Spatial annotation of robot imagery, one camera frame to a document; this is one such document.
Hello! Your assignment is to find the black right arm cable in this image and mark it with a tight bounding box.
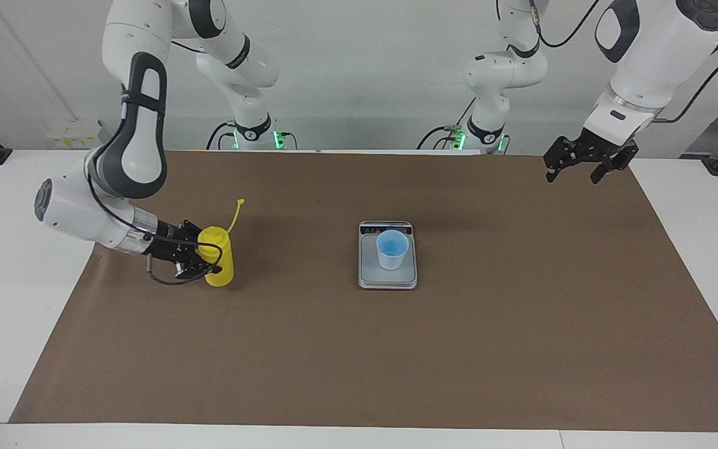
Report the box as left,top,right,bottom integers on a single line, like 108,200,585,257
85,175,224,287

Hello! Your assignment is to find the brown table mat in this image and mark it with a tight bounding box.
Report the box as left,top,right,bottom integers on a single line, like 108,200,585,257
9,150,718,432

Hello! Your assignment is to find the left arm base cable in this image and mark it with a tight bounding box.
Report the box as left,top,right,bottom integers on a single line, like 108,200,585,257
417,97,467,150

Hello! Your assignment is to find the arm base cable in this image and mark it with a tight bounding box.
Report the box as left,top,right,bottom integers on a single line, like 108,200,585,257
417,97,467,150
206,120,238,150

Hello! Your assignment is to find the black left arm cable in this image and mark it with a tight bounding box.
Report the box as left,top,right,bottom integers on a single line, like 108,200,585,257
529,0,718,123

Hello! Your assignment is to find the light blue plastic cup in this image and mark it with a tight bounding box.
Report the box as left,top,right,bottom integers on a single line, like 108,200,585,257
376,229,409,271

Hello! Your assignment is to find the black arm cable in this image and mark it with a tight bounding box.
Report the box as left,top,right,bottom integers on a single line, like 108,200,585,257
85,175,224,287
529,0,718,123

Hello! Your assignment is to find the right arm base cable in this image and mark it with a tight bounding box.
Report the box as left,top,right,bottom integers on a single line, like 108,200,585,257
206,120,238,150

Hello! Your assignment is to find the white digital kitchen scale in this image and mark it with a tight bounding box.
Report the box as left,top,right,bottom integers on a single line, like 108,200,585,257
358,220,418,291

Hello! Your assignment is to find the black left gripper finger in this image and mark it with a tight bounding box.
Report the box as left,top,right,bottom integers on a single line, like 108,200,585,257
590,159,625,185
543,150,572,184

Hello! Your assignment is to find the yellow squeeze seasoning bottle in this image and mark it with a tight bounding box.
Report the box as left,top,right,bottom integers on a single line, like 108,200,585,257
197,198,246,288

